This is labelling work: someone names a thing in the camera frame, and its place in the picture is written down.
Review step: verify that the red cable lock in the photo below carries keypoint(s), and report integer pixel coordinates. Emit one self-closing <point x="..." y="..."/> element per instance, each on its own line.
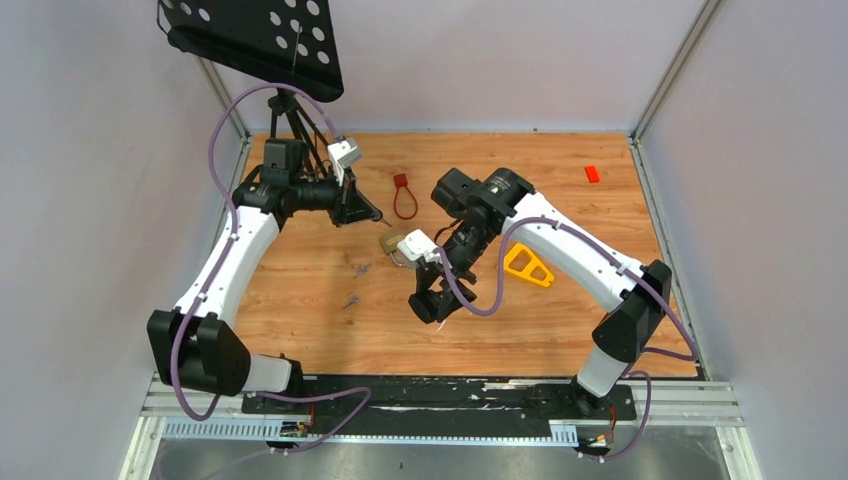
<point x="405" y="205"/>

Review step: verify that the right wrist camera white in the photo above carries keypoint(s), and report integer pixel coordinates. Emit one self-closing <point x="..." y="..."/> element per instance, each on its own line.
<point x="417" y="249"/>

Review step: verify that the black padlock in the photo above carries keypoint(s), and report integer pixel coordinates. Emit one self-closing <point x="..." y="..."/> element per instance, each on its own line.
<point x="426" y="306"/>

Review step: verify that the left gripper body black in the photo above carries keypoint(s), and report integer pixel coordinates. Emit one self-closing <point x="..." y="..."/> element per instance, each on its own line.
<point x="340" y="214"/>

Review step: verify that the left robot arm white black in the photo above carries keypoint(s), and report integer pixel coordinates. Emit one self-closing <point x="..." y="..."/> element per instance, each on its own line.
<point x="194" y="344"/>

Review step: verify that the brass padlock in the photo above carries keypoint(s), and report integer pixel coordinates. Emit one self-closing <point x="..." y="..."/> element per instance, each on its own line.
<point x="389" y="244"/>

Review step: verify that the black music stand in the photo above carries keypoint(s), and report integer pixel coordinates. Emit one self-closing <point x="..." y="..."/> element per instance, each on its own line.
<point x="288" y="45"/>

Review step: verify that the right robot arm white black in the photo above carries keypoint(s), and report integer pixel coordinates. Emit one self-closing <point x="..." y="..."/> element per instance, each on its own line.
<point x="634" y="296"/>

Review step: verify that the yellow triangular plastic piece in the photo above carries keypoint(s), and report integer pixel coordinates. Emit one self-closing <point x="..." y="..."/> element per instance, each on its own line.
<point x="521" y="262"/>

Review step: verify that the small red block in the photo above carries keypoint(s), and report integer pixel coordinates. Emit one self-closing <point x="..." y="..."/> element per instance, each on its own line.
<point x="592" y="174"/>

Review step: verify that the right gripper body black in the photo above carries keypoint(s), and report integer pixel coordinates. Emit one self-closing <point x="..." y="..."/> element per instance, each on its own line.
<point x="464" y="248"/>

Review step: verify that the small silver key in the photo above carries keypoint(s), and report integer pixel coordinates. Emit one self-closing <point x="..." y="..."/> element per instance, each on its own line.
<point x="353" y="300"/>
<point x="362" y="270"/>

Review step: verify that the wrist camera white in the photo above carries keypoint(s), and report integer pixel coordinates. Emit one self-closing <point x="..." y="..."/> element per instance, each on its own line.
<point x="342" y="155"/>
<point x="417" y="249"/>

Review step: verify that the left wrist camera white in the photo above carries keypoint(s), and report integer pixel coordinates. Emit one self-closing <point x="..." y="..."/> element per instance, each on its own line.
<point x="342" y="155"/>

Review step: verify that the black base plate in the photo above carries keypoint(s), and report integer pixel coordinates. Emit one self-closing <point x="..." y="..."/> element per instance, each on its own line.
<point x="453" y="406"/>

